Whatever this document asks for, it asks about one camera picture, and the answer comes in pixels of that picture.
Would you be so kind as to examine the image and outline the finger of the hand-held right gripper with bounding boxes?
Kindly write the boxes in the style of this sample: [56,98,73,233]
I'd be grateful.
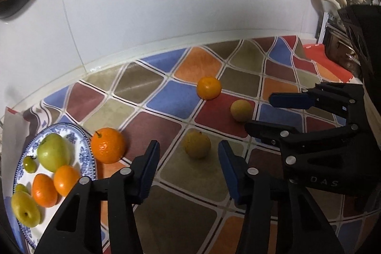
[269,82,365,121]
[245,120,361,151]

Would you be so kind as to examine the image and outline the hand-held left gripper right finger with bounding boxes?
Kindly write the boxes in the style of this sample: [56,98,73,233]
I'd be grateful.
[218,140,346,254]

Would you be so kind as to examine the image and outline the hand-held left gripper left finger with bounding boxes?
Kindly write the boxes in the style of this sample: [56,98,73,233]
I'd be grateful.
[34,140,160,254]

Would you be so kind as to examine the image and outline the small tan round fruit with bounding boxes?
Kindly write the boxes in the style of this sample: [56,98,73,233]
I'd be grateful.
[230,100,253,122]
[183,129,211,160]

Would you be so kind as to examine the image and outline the blue rimmed white plate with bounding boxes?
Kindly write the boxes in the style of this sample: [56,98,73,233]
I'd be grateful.
[12,122,98,251]

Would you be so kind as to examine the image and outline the green apple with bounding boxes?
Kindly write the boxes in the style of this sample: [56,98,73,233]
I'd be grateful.
[37,133,71,173]

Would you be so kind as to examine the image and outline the small green tomato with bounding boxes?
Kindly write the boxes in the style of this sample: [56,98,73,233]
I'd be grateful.
[23,155,38,174]

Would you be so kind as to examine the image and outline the yellow-green apple plate edge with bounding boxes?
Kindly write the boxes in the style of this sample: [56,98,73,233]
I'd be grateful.
[11,191,41,228]

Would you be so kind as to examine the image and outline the steel rectangular tray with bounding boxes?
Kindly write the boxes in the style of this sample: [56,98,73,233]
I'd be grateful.
[323,25,362,76]

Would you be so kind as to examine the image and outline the orange mandarin with stem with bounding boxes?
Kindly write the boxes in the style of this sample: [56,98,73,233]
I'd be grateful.
[91,127,126,164]

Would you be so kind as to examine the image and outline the red patterned cloth mat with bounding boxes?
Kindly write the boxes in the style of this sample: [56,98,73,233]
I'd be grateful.
[302,43,362,83]

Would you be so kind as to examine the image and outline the colourful checkered tablecloth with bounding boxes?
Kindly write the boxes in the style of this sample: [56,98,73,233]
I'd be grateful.
[4,36,381,254]

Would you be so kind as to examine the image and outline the knife block white handles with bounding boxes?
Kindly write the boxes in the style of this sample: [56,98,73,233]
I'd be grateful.
[317,11,365,82]

